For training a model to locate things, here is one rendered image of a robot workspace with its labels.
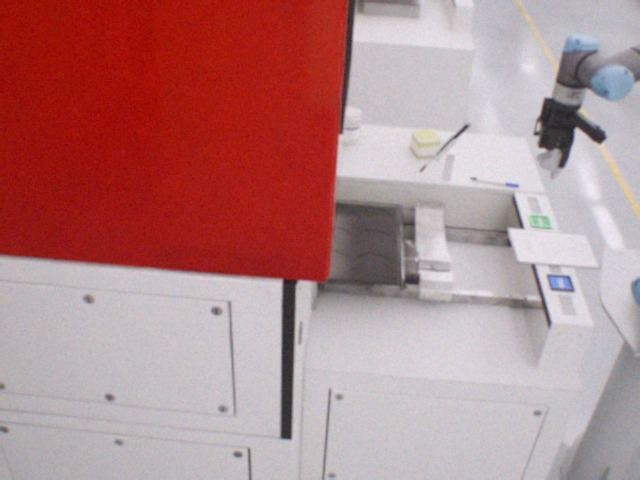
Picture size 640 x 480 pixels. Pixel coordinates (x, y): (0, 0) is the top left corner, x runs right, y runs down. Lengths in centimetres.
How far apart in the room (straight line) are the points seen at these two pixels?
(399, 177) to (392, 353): 58
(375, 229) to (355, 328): 32
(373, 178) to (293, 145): 97
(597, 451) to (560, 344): 77
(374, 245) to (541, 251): 42
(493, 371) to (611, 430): 71
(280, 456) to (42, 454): 53
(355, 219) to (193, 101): 97
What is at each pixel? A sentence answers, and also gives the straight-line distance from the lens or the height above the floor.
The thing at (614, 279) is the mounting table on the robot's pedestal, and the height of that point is 82.
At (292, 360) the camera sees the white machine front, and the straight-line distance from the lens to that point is 123.
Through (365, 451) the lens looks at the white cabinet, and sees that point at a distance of 174.
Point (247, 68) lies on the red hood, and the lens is 94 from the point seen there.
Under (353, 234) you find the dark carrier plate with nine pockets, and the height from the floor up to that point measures 90.
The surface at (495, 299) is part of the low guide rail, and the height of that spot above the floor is 84.
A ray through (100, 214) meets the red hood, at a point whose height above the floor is 133.
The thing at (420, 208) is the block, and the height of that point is 91.
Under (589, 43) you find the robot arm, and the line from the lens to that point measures 163.
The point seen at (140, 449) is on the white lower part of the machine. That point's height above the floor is 74.
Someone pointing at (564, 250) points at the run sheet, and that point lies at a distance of 178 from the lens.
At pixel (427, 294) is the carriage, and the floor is 87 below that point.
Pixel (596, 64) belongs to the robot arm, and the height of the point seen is 143.
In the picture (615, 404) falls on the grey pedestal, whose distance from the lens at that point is 216.
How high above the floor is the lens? 192
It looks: 36 degrees down
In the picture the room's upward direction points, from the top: 3 degrees clockwise
